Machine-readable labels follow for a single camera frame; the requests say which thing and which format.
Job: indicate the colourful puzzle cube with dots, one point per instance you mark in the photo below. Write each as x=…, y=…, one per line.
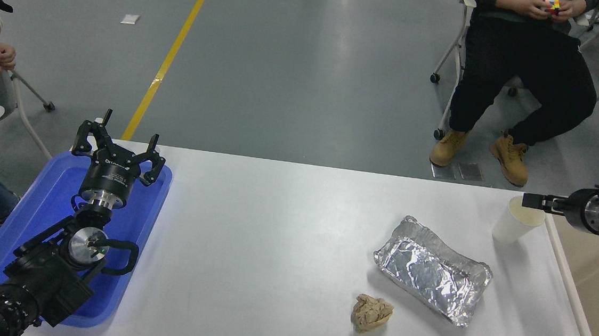
x=552, y=4

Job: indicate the crumpled tan paper ball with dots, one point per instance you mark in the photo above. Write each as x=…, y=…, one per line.
x=371, y=313

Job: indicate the dark-clothed person's left hand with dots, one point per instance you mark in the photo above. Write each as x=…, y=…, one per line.
x=574, y=5

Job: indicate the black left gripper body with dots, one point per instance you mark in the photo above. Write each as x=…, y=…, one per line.
x=109, y=177

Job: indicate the dark-clothed person's right hand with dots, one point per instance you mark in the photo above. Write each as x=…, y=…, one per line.
x=523, y=4

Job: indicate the crinkled foil tray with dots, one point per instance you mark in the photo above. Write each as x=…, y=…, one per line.
x=430, y=274

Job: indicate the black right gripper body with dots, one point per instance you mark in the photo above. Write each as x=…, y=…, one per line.
x=577, y=208

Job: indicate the grey-legged wheeled chair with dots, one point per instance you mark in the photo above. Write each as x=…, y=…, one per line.
x=49, y=107

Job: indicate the pale-top person's left hand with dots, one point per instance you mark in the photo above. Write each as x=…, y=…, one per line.
x=5, y=55

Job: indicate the blue plastic tray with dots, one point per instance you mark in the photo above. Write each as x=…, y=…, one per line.
x=51, y=196

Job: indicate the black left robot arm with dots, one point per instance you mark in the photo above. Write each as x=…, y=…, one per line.
x=50, y=276

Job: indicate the white paper scrap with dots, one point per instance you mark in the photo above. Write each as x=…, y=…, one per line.
x=129, y=19

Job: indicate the person in dark clothes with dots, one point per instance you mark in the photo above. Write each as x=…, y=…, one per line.
x=521, y=73

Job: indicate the white wheeled chair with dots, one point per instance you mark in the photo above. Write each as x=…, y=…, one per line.
x=438, y=133

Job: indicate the white paper cup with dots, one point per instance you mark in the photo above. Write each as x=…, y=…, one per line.
x=508, y=230

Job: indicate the metal floor plate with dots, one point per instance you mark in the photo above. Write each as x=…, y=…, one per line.
x=470, y=172
x=443, y=171

